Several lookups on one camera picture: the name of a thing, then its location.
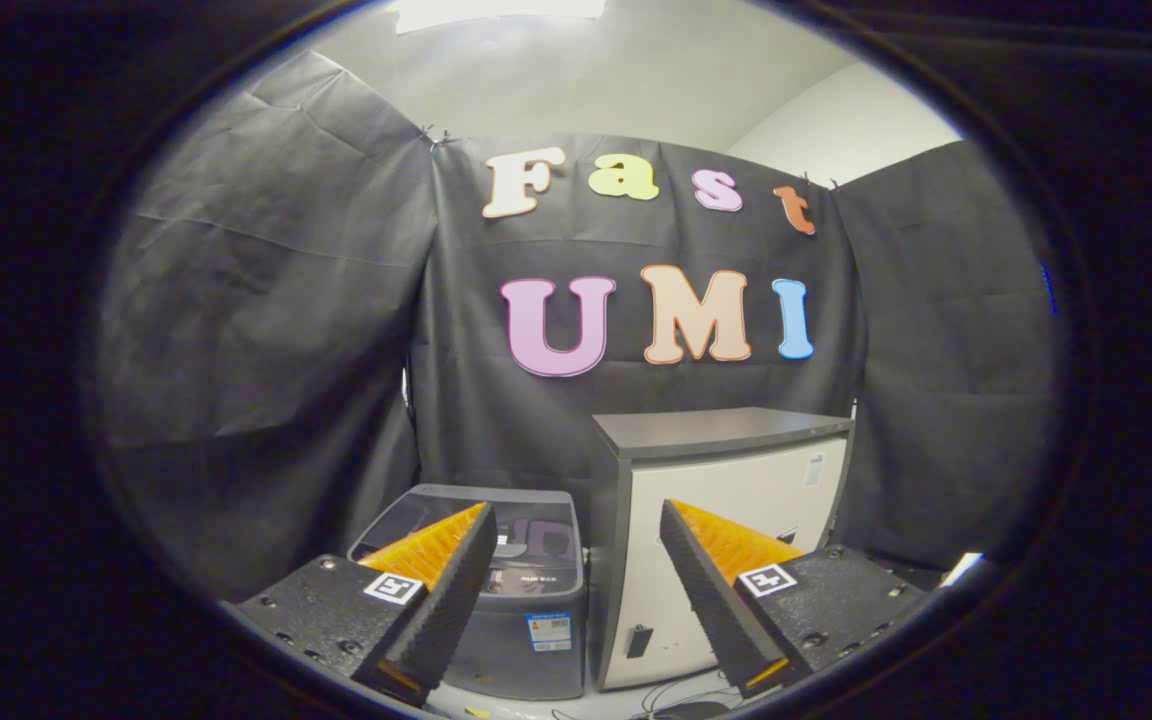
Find black floor cables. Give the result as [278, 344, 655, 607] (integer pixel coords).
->
[551, 668, 759, 720]

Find grey washing machine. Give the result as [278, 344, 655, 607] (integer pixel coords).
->
[346, 484, 589, 701]

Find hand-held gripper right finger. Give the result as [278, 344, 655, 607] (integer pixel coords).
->
[659, 499, 927, 701]

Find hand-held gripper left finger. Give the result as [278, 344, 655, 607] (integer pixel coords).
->
[234, 502, 499, 707]

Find white cabinet with dark top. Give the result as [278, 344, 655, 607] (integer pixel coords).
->
[591, 407, 855, 693]

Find black backdrop cloth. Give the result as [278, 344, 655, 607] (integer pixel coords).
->
[96, 50, 1057, 601]

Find dark transparent washing machine lid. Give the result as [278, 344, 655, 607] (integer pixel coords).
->
[348, 484, 583, 597]

